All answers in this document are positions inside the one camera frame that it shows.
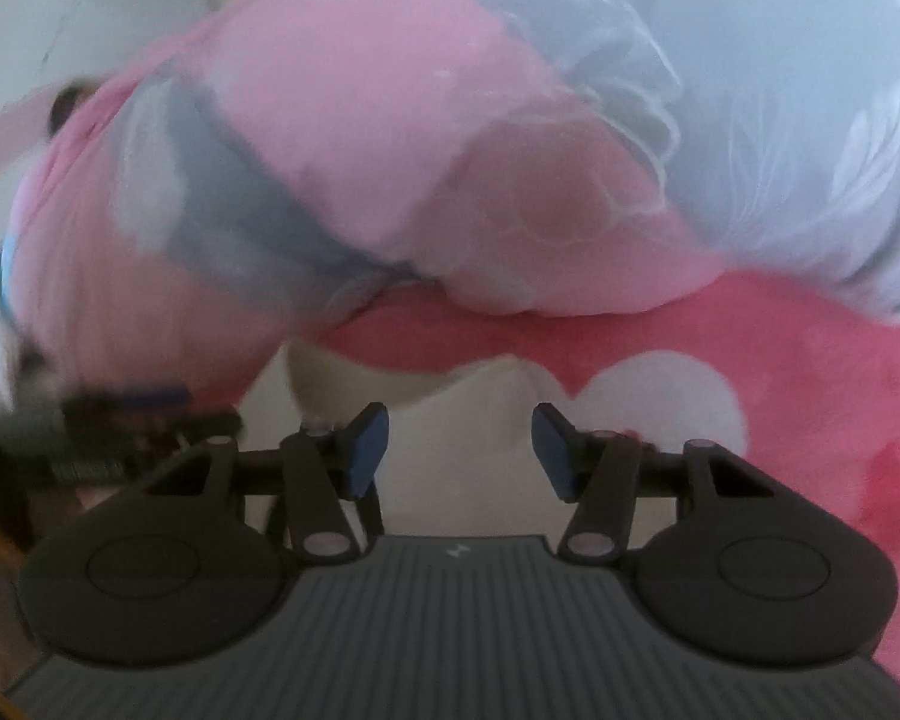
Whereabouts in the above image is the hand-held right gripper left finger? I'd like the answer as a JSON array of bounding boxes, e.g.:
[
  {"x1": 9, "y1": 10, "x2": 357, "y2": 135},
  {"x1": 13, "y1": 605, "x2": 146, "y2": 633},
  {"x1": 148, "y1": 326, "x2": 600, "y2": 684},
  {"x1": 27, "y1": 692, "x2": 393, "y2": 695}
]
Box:
[{"x1": 142, "y1": 403, "x2": 389, "y2": 563}]

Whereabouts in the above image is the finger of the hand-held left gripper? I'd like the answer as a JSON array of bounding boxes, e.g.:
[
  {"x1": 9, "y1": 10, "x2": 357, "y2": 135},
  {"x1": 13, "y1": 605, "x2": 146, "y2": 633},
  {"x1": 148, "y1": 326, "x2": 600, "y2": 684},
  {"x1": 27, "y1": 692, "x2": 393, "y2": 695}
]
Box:
[
  {"x1": 139, "y1": 409, "x2": 242, "y2": 451},
  {"x1": 64, "y1": 388, "x2": 194, "y2": 425}
]

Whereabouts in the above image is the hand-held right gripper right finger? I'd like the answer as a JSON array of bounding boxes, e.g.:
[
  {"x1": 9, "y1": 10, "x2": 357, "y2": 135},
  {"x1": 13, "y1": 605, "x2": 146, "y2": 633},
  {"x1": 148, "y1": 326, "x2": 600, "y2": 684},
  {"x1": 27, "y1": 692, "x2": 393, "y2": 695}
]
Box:
[{"x1": 532, "y1": 403, "x2": 777, "y2": 563}]

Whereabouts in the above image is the beige hooded jacket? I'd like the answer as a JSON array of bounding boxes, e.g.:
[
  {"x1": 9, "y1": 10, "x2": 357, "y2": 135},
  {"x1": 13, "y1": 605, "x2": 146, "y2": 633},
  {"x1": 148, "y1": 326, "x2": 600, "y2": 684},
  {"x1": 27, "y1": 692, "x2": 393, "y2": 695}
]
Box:
[{"x1": 236, "y1": 337, "x2": 571, "y2": 541}]

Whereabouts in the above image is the teal striped cloth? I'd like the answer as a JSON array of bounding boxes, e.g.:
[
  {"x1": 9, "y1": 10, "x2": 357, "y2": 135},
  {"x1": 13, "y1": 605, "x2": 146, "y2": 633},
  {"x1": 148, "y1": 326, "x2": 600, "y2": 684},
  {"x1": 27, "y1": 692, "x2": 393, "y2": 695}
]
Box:
[{"x1": 0, "y1": 232, "x2": 23, "y2": 331}]

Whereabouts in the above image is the pink floral bed sheet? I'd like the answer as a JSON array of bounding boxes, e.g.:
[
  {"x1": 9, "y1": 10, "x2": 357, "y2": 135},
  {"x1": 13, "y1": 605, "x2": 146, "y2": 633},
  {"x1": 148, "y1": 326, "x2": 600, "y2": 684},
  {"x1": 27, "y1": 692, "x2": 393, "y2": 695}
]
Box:
[{"x1": 322, "y1": 270, "x2": 900, "y2": 720}]

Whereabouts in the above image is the pink grey floral quilt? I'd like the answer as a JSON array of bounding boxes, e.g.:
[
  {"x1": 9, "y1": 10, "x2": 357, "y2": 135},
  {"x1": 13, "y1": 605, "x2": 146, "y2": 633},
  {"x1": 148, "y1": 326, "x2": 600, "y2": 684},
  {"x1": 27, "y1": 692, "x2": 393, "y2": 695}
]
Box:
[{"x1": 0, "y1": 0, "x2": 900, "y2": 410}]

